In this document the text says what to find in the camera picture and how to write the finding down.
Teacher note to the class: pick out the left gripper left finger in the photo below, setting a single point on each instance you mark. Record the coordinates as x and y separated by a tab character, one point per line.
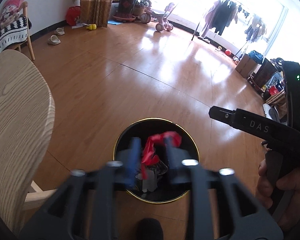
83	207

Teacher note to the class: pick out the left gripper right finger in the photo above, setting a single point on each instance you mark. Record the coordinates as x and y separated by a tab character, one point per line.
220	207

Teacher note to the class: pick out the red plastic ribbon scrap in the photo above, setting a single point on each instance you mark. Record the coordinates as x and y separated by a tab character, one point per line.
149	157

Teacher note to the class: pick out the black gold trash bin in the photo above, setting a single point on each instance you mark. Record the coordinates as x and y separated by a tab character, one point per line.
152	174

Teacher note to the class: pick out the person's right hand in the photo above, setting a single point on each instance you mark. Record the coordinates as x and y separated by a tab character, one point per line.
290	182

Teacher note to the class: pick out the cardboard box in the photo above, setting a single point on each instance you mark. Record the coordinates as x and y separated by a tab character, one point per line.
246	66

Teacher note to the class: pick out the clothes drying rack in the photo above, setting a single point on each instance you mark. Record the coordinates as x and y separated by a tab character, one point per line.
229	25

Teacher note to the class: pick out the beige slipper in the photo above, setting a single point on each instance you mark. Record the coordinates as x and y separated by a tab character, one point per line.
53	40
59	32

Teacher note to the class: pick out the pink kids tricycle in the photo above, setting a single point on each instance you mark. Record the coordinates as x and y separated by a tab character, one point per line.
162	19

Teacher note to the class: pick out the black white striped blanket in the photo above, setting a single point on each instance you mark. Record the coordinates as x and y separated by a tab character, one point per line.
2	36

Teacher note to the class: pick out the yellow toy on floor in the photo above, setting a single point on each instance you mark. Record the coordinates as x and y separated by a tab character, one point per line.
91	27

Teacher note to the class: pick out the red bag on floor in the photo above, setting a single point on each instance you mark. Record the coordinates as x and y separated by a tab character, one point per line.
73	15

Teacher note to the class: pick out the pink cartoon pillow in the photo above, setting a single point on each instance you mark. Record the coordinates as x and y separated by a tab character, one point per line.
10	12

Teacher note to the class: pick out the orange brown curtain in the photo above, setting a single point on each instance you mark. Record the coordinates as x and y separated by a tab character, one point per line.
95	12

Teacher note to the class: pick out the wooden sofa frame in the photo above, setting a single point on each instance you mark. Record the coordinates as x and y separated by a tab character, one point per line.
18	32

